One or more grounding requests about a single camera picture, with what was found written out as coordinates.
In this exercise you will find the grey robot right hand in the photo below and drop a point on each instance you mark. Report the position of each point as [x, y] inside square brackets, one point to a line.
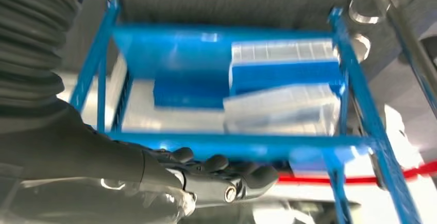
[85, 168]

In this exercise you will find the blue metal shelf rack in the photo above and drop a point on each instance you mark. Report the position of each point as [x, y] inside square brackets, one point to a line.
[204, 144]

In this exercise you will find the blue plastic crate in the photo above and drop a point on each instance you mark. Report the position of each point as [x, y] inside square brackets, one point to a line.
[187, 92]
[283, 77]

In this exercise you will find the translucent white plastic crate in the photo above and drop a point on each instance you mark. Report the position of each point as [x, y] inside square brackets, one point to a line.
[280, 110]

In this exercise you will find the chrome stanchion with round base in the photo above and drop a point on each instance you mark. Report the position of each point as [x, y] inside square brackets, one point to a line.
[363, 46]
[358, 11]

